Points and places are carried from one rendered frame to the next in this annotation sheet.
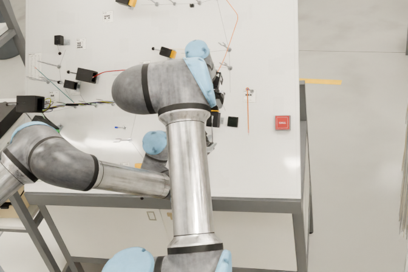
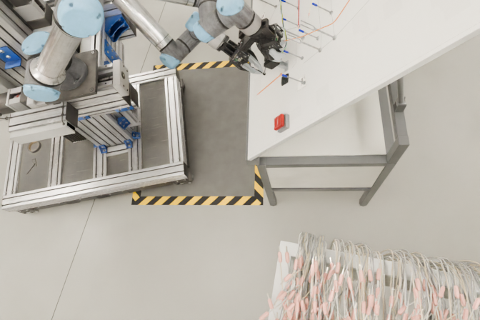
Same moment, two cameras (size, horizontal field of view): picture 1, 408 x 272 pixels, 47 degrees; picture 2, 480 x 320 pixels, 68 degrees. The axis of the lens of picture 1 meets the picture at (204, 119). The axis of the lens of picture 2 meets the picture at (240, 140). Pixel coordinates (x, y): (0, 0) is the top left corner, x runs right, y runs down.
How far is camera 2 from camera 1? 1.53 m
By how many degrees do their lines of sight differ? 61
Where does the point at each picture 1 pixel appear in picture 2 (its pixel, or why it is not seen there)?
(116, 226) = not seen: hidden behind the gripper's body
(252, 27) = (354, 47)
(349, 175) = (451, 243)
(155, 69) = not seen: outside the picture
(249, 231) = not seen: hidden behind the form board
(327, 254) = (337, 218)
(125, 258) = (41, 38)
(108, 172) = (117, 3)
